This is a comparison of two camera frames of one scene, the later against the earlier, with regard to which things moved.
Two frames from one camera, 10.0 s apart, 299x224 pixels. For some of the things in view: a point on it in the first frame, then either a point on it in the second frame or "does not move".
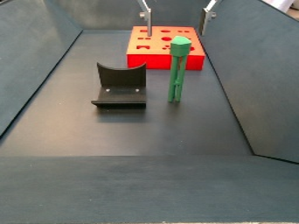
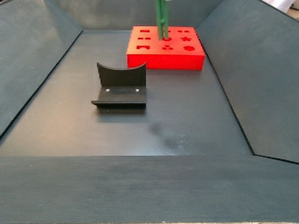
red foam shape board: [151, 50] does not move
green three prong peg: [180, 48] to [163, 18]
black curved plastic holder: [122, 87] does not move
